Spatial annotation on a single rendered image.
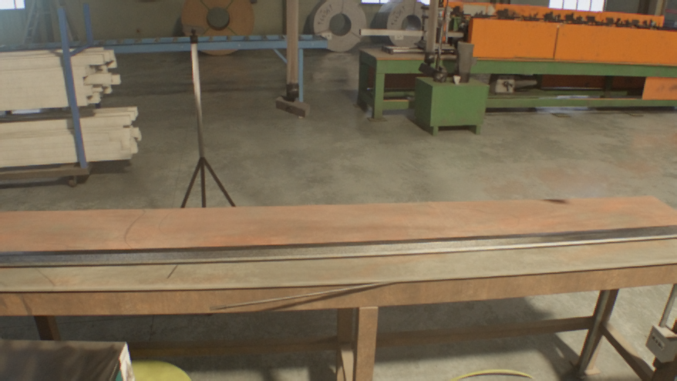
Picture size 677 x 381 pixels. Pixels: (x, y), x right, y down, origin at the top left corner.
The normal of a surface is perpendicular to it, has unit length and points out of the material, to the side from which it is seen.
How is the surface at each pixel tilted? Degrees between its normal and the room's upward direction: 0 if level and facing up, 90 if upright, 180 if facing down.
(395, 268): 0
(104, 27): 90
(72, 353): 0
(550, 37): 90
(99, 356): 0
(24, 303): 90
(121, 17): 90
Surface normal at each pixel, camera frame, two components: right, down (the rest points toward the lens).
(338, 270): 0.03, -0.92
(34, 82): 0.22, 0.39
